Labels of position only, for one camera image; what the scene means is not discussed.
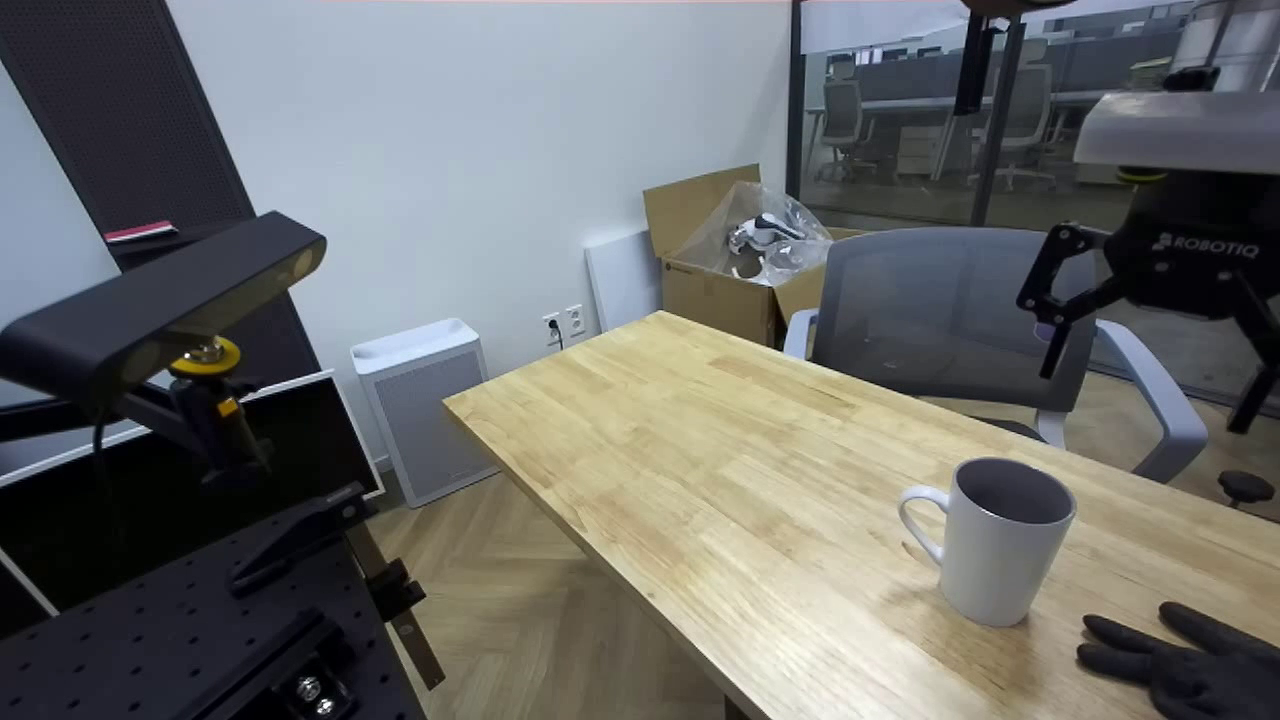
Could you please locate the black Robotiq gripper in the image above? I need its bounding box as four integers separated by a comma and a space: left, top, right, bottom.
1016, 169, 1280, 441

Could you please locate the white ceramic mug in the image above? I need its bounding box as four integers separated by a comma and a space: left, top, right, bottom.
896, 455, 1081, 631

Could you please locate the black chair caster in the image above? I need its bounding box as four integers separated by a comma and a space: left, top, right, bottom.
1217, 462, 1280, 509

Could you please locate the grey office chair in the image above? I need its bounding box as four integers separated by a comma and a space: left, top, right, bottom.
779, 222, 1212, 489

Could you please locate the black glove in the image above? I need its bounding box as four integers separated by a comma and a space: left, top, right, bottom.
1071, 601, 1280, 720

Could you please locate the crumpled plastic wrap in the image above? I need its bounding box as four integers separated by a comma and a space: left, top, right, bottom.
721, 178, 841, 285

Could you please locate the cardboard box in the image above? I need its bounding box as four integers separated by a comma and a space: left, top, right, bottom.
642, 159, 841, 351

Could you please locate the white flat panel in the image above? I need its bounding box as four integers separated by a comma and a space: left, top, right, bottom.
580, 222, 663, 334

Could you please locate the white air purifier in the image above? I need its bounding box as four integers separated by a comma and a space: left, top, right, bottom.
350, 314, 500, 513

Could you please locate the red tag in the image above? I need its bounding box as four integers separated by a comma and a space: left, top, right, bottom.
99, 214, 186, 249

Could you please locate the black perforated breadboard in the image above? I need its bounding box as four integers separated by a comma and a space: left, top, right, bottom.
0, 505, 431, 720

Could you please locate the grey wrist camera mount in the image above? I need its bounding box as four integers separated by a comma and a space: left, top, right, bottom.
1071, 89, 1280, 178

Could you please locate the white wall outlet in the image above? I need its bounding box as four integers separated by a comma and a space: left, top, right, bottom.
542, 299, 591, 345

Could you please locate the metal angle bracket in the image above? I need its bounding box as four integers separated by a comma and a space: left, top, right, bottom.
363, 554, 453, 693

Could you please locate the black bracket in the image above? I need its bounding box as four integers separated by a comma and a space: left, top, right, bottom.
227, 481, 381, 601

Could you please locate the camera mount with yellow knob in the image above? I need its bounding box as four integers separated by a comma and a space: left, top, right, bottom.
92, 330, 282, 493

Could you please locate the black stereo camera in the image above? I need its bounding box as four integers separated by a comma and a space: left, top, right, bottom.
0, 208, 334, 404

